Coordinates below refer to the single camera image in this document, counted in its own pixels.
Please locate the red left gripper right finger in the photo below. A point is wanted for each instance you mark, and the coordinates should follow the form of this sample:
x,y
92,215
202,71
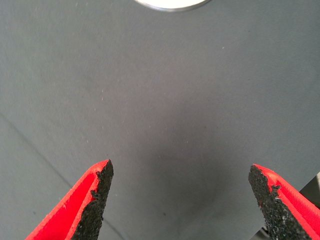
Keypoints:
x,y
285,207

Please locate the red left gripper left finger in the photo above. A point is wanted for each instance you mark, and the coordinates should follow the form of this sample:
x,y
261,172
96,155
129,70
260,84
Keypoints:
x,y
82,207

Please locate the round metal carrier plate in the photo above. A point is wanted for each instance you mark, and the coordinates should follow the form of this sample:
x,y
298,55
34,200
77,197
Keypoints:
x,y
172,5

